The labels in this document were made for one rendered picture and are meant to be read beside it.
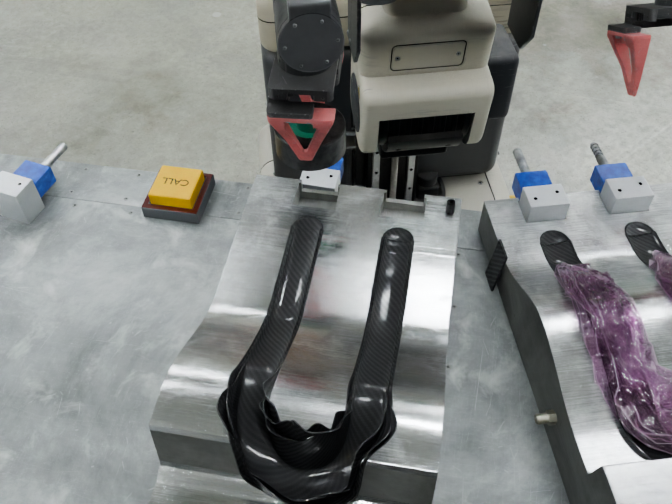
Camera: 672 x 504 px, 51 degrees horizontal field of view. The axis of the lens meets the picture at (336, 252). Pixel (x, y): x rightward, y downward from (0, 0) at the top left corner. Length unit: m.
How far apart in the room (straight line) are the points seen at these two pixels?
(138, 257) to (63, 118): 1.64
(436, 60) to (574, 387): 0.63
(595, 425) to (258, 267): 0.39
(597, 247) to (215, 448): 0.51
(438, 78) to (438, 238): 0.44
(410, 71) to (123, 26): 1.90
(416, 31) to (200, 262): 0.50
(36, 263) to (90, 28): 2.06
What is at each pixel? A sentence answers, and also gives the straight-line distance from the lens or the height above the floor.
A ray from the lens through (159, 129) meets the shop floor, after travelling 2.43.
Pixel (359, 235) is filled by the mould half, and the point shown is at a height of 0.89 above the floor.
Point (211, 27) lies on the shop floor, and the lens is 2.88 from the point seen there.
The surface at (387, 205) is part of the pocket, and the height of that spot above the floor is 0.87.
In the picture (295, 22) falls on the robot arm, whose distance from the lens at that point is 0.61.
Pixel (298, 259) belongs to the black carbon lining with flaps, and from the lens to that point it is 0.82.
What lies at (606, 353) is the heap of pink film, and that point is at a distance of 0.76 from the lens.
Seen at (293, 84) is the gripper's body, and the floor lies 1.09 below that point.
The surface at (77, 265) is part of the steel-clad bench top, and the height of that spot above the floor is 0.80.
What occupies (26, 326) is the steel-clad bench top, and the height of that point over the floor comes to 0.80.
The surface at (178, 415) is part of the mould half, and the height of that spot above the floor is 0.93.
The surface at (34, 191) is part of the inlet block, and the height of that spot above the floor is 0.84.
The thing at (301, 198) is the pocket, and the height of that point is 0.86.
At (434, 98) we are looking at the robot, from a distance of 1.20.
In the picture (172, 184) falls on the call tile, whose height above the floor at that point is 0.84.
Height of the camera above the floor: 1.52
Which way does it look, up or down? 50 degrees down
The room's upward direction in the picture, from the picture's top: 1 degrees counter-clockwise
